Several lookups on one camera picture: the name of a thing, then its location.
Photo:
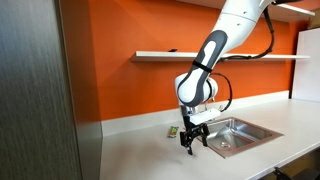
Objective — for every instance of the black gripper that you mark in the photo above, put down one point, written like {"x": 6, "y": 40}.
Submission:
{"x": 190, "y": 125}

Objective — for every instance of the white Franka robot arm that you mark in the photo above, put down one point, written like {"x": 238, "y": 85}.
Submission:
{"x": 233, "y": 26}

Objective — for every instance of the green candy wrapper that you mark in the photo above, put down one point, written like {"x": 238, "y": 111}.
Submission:
{"x": 173, "y": 132}

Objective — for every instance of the chrome faucet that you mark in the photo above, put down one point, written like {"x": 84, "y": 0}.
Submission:
{"x": 220, "y": 108}

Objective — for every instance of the stainless steel sink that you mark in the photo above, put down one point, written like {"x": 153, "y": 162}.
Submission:
{"x": 246, "y": 133}

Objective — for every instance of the white backsplash strip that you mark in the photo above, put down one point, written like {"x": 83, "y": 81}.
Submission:
{"x": 133, "y": 123}

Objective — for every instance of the black chair part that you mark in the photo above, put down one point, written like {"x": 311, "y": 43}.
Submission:
{"x": 278, "y": 173}

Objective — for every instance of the white tall panel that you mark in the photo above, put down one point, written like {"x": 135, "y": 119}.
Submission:
{"x": 308, "y": 66}

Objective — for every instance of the ceiling light strip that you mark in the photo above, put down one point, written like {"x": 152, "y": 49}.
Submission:
{"x": 300, "y": 9}

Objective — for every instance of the dark wood cabinet panel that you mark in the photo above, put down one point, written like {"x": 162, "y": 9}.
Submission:
{"x": 33, "y": 100}

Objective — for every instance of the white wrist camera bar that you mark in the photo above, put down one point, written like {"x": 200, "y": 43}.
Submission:
{"x": 206, "y": 116}

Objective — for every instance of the white wall shelf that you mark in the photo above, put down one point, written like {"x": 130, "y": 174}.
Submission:
{"x": 150, "y": 56}

